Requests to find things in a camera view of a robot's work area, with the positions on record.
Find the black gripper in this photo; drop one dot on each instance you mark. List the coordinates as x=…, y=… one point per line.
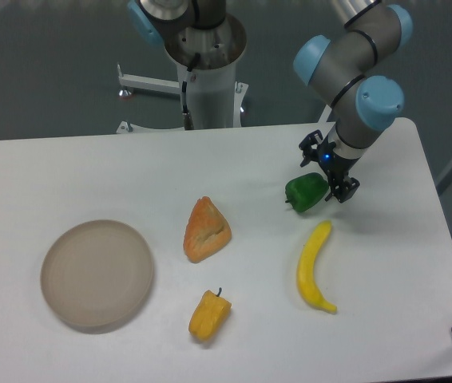
x=336, y=160

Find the green bell pepper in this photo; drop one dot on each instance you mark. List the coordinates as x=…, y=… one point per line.
x=305, y=191

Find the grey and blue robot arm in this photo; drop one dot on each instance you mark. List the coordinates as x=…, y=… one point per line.
x=338, y=71

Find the yellow bell pepper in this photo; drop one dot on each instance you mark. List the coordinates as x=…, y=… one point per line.
x=209, y=315

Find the yellow banana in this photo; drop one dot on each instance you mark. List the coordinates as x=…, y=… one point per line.
x=305, y=272

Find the orange bread wedge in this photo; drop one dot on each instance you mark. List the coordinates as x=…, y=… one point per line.
x=207, y=231

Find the beige round plate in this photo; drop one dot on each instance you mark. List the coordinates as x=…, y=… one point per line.
x=97, y=275

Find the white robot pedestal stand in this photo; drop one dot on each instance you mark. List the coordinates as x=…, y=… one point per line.
x=205, y=60

